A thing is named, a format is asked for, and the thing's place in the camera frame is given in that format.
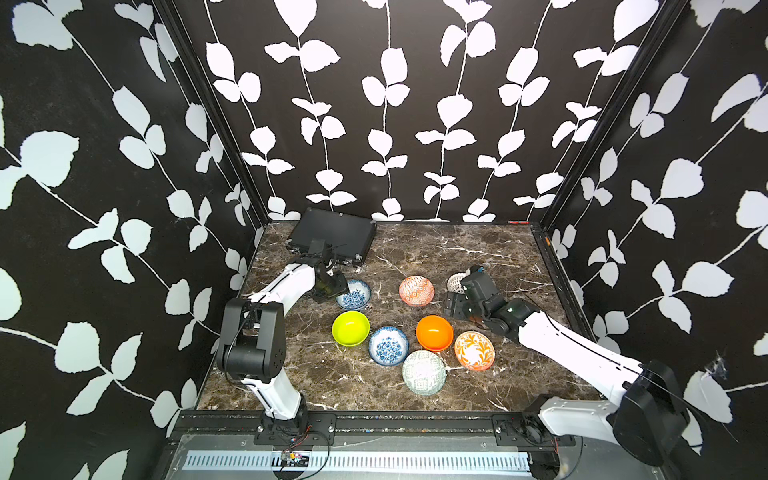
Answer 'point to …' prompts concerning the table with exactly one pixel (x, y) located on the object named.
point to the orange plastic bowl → (434, 333)
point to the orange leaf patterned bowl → (475, 350)
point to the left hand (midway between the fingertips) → (343, 286)
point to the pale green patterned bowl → (424, 372)
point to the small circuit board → (292, 459)
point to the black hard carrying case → (348, 237)
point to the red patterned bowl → (416, 291)
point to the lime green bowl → (351, 328)
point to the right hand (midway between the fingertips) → (451, 298)
